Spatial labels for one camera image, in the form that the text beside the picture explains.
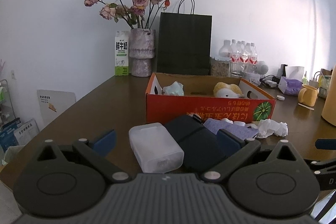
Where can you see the yellow white plush toy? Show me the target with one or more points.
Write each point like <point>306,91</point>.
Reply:
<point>224,90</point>

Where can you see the pack of water bottles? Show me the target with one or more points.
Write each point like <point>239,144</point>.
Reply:
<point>241,57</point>

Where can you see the green white milk carton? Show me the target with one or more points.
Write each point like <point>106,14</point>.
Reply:
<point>121,60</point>

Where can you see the purple cloth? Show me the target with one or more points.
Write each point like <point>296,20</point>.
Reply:
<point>241,132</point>

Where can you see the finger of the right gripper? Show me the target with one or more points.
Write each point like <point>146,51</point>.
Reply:
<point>326,144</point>

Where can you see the white leaning board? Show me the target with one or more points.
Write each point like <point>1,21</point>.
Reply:
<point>54,103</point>

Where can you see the crumpled white tissue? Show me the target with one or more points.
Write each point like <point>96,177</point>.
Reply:
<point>268,127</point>

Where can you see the dried rose bouquet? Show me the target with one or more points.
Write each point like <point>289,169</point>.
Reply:
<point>139,14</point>

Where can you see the orange cardboard box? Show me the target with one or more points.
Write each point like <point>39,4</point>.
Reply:
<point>199,99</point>

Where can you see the black paper bag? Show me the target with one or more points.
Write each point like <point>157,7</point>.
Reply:
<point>184,43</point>

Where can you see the black pouch case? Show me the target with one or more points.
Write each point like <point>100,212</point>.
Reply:
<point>202,151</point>

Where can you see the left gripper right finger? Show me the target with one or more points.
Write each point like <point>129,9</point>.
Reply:
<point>237,152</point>

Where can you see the white bottle cap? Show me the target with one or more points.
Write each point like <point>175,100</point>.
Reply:
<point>281,98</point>

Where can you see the purple textured vase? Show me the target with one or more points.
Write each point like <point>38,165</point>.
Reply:
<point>141,51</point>

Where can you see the crumpled light blue mask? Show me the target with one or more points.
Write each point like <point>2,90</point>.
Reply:
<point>175,89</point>

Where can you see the purple tissue pack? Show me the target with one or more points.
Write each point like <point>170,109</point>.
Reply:
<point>290,87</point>

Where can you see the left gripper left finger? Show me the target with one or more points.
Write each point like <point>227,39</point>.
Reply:
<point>90,154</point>

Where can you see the white power adapter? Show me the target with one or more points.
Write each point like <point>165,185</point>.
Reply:
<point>270,83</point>

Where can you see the clear jar of grains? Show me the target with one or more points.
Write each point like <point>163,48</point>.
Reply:
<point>220,66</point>

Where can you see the yellow mug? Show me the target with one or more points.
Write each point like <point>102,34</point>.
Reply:
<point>308,95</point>

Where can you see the translucent white plastic box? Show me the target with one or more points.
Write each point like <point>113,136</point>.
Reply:
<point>155,149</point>

